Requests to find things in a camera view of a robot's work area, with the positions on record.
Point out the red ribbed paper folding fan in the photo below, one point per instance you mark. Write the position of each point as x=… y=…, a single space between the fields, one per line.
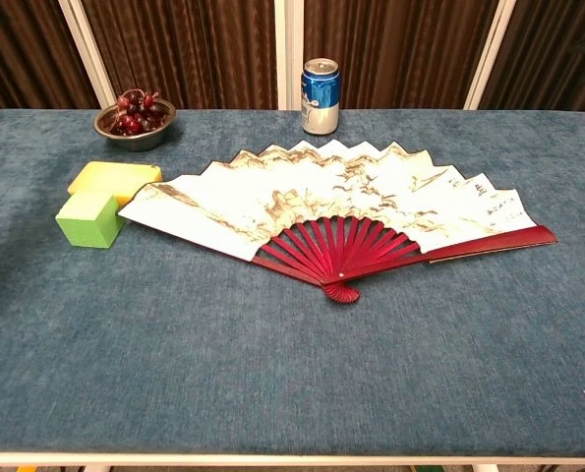
x=331 y=196

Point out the yellow sponge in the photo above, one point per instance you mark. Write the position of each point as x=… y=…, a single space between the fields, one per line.
x=105 y=177

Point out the green foam cube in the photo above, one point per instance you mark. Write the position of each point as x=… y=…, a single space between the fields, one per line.
x=88 y=221

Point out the small steel bowl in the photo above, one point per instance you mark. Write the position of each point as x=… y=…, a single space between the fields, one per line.
x=139 y=140

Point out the bunch of red grapes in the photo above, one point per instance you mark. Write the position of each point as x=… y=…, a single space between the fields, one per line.
x=137 y=115

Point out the blue silver drink can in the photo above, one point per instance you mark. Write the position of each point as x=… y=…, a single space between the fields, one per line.
x=320 y=98

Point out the blue table cloth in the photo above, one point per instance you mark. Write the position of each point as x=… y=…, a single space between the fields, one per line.
x=292 y=369

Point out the white table frame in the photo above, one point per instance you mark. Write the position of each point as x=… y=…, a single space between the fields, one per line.
x=292 y=461

